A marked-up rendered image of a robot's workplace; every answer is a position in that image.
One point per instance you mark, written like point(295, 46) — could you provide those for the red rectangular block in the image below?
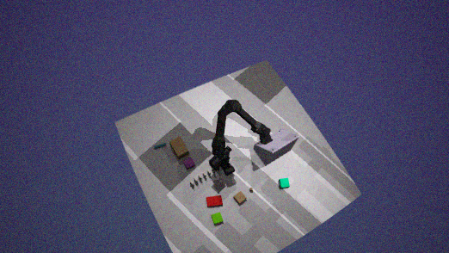
point(214, 201)

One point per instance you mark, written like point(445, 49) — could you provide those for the green square block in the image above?
point(284, 183)

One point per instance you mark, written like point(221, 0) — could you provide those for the green rectangular block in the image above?
point(217, 218)

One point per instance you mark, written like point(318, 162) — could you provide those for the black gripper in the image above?
point(228, 169)

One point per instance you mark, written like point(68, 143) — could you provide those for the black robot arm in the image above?
point(218, 143)

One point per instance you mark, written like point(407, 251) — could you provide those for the purple rectangular block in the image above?
point(189, 163)

